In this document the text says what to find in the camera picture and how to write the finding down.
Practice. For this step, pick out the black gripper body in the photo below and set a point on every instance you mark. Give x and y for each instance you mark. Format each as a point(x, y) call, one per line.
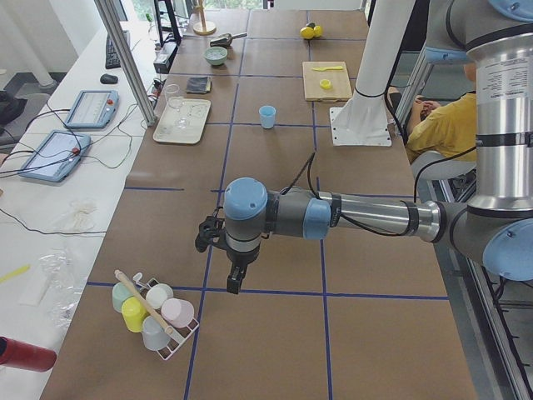
point(242, 257)

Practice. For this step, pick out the yellow lemon slice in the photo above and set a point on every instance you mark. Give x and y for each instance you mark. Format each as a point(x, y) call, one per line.
point(325, 84)

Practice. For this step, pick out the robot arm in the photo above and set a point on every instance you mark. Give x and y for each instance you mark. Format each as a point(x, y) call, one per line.
point(494, 228)

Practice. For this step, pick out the pink plastic cup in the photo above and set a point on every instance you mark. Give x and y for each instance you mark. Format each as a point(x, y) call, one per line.
point(178, 312)

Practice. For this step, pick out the white plastic cup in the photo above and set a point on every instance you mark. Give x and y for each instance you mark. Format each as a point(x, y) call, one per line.
point(158, 294)

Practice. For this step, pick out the grey blue plastic cup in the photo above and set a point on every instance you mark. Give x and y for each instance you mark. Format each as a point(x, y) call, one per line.
point(153, 335)

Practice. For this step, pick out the yellow plastic cup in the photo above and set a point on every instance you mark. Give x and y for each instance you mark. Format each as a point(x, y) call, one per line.
point(133, 314)

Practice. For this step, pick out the green plastic cup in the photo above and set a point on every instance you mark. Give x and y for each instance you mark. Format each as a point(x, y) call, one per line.
point(120, 293)

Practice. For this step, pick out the light blue plastic cup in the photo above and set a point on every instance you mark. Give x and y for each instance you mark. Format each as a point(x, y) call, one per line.
point(267, 115)

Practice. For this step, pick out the wooden cup tree stand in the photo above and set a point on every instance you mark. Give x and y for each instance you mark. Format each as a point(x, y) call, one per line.
point(203, 27)

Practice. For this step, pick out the yellow lemon left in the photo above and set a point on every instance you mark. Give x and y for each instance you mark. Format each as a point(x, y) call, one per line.
point(307, 33)

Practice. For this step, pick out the yellow lemon upper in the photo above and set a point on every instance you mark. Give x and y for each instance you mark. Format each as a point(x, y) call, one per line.
point(317, 31)

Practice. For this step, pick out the cream bear serving tray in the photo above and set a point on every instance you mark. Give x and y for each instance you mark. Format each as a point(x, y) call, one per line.
point(195, 111)

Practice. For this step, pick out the clear wine glass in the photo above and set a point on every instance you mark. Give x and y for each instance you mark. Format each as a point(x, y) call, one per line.
point(174, 100)

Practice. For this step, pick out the grey folded cloth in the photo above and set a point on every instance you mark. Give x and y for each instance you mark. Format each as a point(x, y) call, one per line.
point(199, 85)

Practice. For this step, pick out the teach pendant far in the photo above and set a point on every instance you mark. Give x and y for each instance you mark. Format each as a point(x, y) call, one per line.
point(92, 109)

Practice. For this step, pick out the teach pendant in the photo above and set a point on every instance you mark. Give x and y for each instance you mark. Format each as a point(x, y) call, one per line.
point(56, 156)
point(92, 109)

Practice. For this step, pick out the teach pendant near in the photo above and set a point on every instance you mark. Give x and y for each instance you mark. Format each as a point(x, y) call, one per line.
point(56, 156)

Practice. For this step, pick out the green bowl of ice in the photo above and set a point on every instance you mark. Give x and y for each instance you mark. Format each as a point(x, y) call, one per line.
point(215, 56)

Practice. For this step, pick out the black computer mouse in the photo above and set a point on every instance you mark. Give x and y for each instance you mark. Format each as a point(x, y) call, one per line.
point(108, 79)

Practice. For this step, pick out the bamboo cutting board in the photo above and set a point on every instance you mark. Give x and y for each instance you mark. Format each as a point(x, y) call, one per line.
point(341, 86)

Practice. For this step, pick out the steel ice scoop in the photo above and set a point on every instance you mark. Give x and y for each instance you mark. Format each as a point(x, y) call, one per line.
point(225, 40)

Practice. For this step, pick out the black keyboard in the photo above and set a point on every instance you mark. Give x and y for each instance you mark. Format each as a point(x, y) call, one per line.
point(112, 59)

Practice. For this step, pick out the yellow plastic knife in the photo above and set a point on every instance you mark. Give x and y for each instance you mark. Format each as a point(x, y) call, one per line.
point(328, 68)

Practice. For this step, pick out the red bottle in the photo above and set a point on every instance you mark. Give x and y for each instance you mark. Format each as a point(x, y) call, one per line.
point(22, 355)

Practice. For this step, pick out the person in yellow shirt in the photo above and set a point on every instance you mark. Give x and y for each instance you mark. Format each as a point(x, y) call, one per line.
point(448, 129)

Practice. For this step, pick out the white wire cup rack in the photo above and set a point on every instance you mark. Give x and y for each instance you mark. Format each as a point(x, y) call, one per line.
point(151, 309)

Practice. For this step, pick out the aluminium frame post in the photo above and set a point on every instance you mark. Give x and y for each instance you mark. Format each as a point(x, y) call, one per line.
point(109, 17)

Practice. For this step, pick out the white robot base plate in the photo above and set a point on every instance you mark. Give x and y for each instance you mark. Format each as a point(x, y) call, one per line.
point(357, 127)

